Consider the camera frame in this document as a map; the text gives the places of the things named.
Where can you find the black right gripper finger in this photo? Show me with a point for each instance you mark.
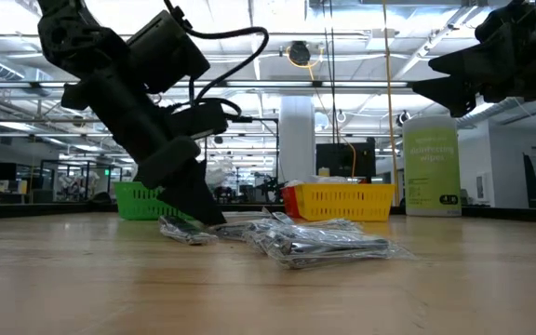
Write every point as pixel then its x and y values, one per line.
pixel 473 62
pixel 454 95

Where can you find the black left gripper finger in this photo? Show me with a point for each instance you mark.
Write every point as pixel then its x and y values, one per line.
pixel 203 191
pixel 182 197

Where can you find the silver nail clipper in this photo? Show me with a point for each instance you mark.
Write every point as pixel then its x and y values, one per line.
pixel 281 215
pixel 342 256
pixel 184 231
pixel 245 215
pixel 286 239
pixel 291 228
pixel 237 229
pixel 333 224

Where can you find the white cotton balls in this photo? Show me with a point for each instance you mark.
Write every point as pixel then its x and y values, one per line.
pixel 294 183
pixel 326 180

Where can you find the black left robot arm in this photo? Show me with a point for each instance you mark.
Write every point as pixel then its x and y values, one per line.
pixel 77 37

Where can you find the green plastic basket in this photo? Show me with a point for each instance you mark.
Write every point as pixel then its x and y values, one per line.
pixel 133 202

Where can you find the dark background robot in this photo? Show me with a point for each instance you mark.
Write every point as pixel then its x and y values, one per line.
pixel 270 188

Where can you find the green disinfecting wipes canister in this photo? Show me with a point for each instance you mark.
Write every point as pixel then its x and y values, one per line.
pixel 431 177

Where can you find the red plastic basket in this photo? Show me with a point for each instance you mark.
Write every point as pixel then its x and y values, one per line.
pixel 290 202

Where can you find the white building pillar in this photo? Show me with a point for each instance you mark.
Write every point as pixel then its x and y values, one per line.
pixel 297 139

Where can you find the small yellow container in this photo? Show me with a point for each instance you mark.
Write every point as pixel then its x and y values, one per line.
pixel 324 176

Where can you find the yellow plastic basket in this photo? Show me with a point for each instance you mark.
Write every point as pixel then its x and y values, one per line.
pixel 342 202

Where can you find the small black hanging camera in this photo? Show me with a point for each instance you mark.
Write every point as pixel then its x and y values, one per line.
pixel 403 117

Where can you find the black background rig frame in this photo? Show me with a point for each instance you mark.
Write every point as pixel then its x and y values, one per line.
pixel 242 119

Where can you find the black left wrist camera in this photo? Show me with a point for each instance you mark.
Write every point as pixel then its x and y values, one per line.
pixel 165 51

